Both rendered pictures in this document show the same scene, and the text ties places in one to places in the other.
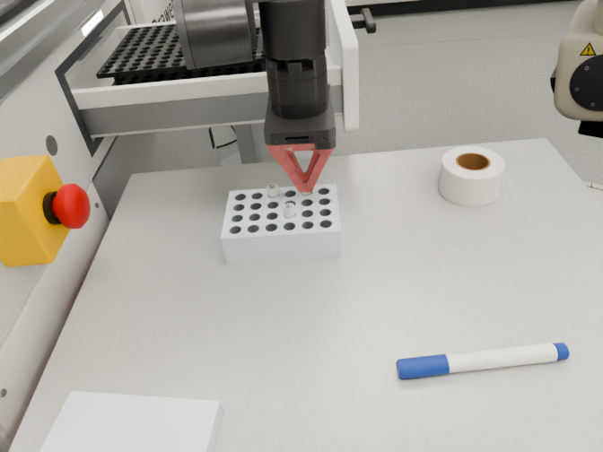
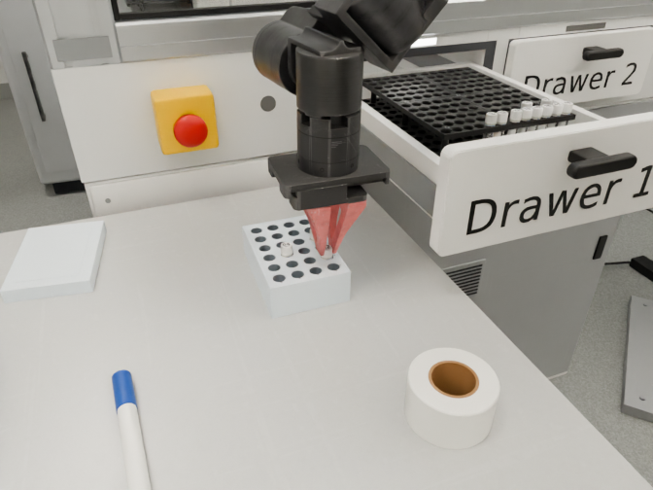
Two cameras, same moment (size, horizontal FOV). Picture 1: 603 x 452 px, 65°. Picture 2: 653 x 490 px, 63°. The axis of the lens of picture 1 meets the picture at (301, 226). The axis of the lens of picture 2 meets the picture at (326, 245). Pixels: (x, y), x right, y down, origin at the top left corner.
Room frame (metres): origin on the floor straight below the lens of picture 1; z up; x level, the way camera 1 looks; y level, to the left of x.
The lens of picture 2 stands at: (0.24, -0.43, 1.11)
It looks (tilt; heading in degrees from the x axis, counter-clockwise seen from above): 33 degrees down; 66
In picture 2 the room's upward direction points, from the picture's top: straight up
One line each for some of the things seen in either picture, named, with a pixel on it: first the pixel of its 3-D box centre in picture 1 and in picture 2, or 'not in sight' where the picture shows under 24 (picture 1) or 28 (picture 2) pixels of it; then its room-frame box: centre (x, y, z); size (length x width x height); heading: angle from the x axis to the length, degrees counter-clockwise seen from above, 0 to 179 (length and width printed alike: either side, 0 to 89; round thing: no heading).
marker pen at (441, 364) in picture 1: (481, 360); (131, 437); (0.21, -0.13, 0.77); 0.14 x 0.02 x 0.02; 90
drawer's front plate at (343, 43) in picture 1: (340, 47); (564, 179); (0.66, -0.08, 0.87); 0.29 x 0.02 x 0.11; 177
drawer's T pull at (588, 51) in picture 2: not in sight; (597, 52); (0.99, 0.20, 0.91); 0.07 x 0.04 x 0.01; 177
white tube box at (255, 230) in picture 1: (283, 222); (293, 262); (0.40, 0.02, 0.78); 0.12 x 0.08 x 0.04; 86
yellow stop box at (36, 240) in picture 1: (30, 210); (186, 120); (0.34, 0.24, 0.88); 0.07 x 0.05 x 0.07; 177
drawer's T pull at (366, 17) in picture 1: (359, 21); (592, 160); (0.66, -0.11, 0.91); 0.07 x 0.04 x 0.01; 177
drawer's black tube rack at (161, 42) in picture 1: (199, 64); (455, 119); (0.67, 0.12, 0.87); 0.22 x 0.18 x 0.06; 87
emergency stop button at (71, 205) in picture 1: (66, 206); (189, 129); (0.34, 0.20, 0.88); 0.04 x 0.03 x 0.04; 177
